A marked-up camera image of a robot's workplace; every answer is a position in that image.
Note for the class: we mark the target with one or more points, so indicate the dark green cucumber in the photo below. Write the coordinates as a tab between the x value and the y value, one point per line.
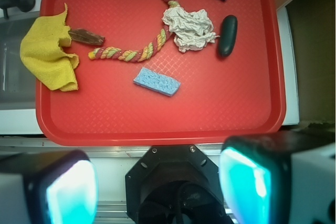
228	35

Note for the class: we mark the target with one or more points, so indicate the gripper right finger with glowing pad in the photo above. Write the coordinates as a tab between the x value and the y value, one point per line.
282	177

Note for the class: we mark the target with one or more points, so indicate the blue sponge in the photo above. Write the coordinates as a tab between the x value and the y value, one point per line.
157	82

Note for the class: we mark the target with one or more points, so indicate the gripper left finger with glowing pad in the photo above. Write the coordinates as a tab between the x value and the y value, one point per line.
50	187

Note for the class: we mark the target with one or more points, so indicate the red plastic tray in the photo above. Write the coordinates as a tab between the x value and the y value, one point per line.
174	97

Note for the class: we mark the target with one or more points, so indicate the black octagonal mount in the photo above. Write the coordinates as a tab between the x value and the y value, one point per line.
175	184

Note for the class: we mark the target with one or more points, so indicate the brown wood piece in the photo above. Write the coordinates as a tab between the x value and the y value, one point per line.
86	37

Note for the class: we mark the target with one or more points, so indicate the yellow cloth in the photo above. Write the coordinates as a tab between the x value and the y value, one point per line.
42	53

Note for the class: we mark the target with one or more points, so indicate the crumpled white cloth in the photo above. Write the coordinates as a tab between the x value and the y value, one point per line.
193	30

